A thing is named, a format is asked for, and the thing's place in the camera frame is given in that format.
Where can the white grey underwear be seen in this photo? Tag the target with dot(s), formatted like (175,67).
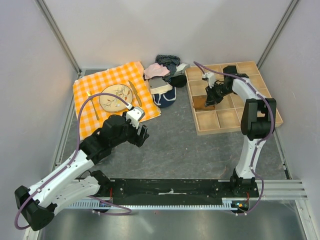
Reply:
(180,69)

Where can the striped dark underwear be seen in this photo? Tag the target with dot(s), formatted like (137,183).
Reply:
(169,61)

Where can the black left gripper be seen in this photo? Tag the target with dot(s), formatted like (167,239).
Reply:
(137,139)

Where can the pink underwear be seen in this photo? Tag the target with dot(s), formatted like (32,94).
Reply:
(155,70)

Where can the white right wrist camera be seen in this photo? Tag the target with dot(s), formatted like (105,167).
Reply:
(210,78)

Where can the wooden compartment tray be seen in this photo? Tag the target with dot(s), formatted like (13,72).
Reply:
(228,113)

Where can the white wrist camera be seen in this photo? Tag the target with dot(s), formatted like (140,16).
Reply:
(210,78)
(134,116)

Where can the grey cable duct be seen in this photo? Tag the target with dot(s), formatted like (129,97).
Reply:
(88,203)

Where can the black underwear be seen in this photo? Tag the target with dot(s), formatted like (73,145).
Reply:
(178,81)

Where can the navy blue underwear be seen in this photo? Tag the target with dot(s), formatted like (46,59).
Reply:
(166,99)

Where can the gold fork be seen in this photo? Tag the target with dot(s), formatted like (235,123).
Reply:
(89,94)

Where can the beige floral plate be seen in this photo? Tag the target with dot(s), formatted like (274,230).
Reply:
(113,104)

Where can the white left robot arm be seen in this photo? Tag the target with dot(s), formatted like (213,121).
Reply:
(39,203)

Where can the brown underwear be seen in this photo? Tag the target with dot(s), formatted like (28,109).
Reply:
(198,103)

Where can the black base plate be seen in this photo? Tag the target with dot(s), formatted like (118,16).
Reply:
(174,192)

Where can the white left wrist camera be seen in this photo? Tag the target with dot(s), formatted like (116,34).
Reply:
(134,116)

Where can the gold knife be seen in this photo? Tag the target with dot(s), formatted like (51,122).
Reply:
(135,93)

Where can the grey beige underwear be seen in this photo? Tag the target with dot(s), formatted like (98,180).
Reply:
(158,86)

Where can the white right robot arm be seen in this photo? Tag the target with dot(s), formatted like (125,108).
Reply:
(257,123)

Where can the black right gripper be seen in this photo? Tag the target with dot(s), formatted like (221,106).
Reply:
(211,99)

